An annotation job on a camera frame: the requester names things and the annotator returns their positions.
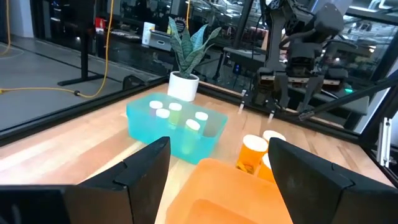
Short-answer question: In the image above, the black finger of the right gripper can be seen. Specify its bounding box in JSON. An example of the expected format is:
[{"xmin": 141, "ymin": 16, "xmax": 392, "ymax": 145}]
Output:
[
  {"xmin": 275, "ymin": 83, "xmax": 292, "ymax": 108},
  {"xmin": 298, "ymin": 83, "xmax": 326, "ymax": 113}
]

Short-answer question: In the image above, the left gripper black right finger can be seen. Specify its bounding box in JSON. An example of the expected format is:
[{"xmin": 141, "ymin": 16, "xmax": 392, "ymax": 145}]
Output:
[{"xmin": 268, "ymin": 138, "xmax": 398, "ymax": 224}]

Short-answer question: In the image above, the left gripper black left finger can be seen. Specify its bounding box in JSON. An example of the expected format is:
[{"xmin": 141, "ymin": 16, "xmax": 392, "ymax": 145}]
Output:
[{"xmin": 65, "ymin": 136, "xmax": 171, "ymax": 224}]

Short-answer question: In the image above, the orange pill bottle white cap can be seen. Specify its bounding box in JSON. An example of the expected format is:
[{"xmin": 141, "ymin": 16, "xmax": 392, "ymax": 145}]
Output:
[
  {"xmin": 262, "ymin": 129, "xmax": 287, "ymax": 144},
  {"xmin": 236, "ymin": 134, "xmax": 269, "ymax": 175},
  {"xmin": 257, "ymin": 152, "xmax": 276, "ymax": 184}
]

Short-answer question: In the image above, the yellow vial white cap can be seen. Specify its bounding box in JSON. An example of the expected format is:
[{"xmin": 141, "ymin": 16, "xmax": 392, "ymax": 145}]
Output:
[{"xmin": 182, "ymin": 118, "xmax": 201, "ymax": 156}]

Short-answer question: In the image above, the short pale vial white cap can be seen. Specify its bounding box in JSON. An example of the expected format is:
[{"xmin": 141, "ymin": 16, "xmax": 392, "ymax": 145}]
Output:
[{"xmin": 155, "ymin": 108, "xmax": 171, "ymax": 125}]

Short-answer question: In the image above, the green vial white cap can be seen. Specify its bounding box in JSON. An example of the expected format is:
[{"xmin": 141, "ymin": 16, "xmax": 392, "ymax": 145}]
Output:
[{"xmin": 168, "ymin": 102, "xmax": 183, "ymax": 128}]

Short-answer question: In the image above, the pink vial white cap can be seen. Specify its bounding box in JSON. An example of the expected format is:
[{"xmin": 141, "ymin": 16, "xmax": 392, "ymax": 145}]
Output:
[{"xmin": 149, "ymin": 100, "xmax": 164, "ymax": 118}]

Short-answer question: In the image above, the clear vial white cap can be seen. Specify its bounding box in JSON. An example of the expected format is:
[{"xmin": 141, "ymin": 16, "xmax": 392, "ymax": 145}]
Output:
[{"xmin": 195, "ymin": 111, "xmax": 209, "ymax": 136}]

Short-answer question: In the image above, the teal translucent plastic bin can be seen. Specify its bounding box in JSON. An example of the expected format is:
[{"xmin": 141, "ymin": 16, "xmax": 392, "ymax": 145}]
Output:
[{"xmin": 126, "ymin": 92, "xmax": 228, "ymax": 165}]

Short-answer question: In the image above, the orange translucent plastic bin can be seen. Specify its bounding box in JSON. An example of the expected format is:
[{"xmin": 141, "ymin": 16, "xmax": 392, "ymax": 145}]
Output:
[{"xmin": 165, "ymin": 158, "xmax": 293, "ymax": 224}]

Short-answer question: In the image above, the grey desk with black legs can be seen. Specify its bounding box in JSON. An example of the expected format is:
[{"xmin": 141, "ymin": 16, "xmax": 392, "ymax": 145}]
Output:
[{"xmin": 214, "ymin": 46, "xmax": 268, "ymax": 82}]

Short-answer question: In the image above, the white round plant pot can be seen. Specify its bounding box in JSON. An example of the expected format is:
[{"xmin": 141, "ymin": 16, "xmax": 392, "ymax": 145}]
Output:
[{"xmin": 167, "ymin": 71, "xmax": 200, "ymax": 103}]

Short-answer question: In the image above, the green snake plant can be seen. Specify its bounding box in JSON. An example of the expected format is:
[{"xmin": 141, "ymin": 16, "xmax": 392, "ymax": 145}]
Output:
[{"xmin": 167, "ymin": 16, "xmax": 222, "ymax": 79}]

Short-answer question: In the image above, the grey storage box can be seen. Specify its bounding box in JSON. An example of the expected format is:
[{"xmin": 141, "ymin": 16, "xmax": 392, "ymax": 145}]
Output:
[{"xmin": 148, "ymin": 30, "xmax": 172, "ymax": 52}]

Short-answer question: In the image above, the white cylindrical container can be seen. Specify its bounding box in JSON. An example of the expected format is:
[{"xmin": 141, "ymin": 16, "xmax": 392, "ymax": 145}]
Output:
[{"xmin": 142, "ymin": 22, "xmax": 156, "ymax": 46}]

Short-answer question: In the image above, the black floor stand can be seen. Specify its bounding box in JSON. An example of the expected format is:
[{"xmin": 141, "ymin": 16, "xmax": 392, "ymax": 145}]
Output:
[{"xmin": 57, "ymin": 0, "xmax": 105, "ymax": 87}]

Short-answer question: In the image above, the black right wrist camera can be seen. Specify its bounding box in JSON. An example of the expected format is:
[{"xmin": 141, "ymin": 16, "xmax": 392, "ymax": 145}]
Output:
[{"xmin": 310, "ymin": 2, "xmax": 345, "ymax": 40}]

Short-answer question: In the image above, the silver aluminium bracket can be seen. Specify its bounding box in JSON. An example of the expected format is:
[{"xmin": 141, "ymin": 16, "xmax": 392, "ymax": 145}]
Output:
[{"xmin": 376, "ymin": 116, "xmax": 393, "ymax": 169}]

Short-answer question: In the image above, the black bracket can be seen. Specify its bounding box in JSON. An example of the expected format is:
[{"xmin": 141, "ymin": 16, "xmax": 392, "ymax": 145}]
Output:
[{"xmin": 122, "ymin": 74, "xmax": 147, "ymax": 91}]

